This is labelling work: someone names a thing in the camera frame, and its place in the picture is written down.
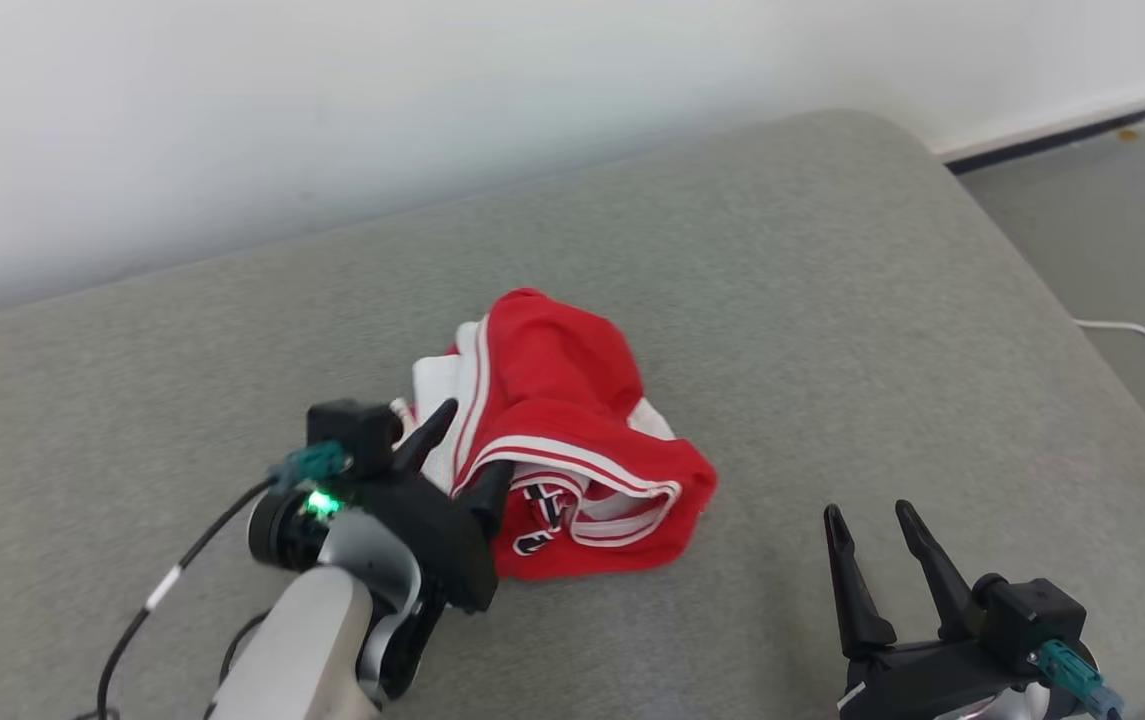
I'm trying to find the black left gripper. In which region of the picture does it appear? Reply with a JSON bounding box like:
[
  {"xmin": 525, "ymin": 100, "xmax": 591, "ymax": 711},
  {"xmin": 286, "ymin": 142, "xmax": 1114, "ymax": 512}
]
[{"xmin": 332, "ymin": 398, "xmax": 516, "ymax": 614}]

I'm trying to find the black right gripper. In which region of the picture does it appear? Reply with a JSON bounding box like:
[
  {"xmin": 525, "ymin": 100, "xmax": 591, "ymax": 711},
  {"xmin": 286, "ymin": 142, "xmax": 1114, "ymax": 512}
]
[{"xmin": 823, "ymin": 499, "xmax": 1098, "ymax": 720}]

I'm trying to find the red white-trimmed basketball jersey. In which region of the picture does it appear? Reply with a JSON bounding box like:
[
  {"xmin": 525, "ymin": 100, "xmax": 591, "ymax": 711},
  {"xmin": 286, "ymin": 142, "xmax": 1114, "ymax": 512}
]
[{"xmin": 390, "ymin": 288, "xmax": 719, "ymax": 583}]

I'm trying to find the grey fabric sofa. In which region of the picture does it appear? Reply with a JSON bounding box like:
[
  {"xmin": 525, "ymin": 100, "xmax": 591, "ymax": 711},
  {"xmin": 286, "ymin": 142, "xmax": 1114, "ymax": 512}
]
[{"xmin": 0, "ymin": 108, "xmax": 1145, "ymax": 720}]

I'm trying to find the black baseboard strip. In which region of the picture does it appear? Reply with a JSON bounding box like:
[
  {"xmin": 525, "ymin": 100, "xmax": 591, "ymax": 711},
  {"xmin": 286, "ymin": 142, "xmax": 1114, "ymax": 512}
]
[{"xmin": 944, "ymin": 90, "xmax": 1145, "ymax": 176}]

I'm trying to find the thin black looped cable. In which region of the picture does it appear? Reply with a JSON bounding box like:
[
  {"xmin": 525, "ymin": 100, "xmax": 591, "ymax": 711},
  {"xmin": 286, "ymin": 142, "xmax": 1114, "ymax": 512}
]
[{"xmin": 204, "ymin": 612, "xmax": 269, "ymax": 720}]

